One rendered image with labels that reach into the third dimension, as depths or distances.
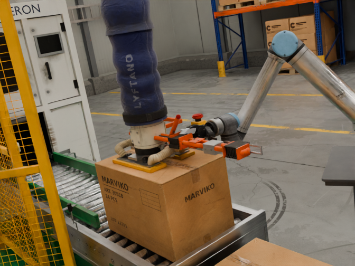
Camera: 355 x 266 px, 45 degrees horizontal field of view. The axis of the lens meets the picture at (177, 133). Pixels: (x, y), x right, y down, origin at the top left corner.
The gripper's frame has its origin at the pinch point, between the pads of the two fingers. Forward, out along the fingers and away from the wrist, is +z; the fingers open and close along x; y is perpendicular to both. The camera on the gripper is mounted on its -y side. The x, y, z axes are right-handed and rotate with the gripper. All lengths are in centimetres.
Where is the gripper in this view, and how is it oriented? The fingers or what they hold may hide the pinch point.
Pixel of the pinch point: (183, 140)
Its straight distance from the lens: 199.8
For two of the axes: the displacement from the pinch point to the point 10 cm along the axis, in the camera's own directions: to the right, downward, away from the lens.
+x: -1.4, -9.5, -2.6
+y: -6.4, -1.2, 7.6
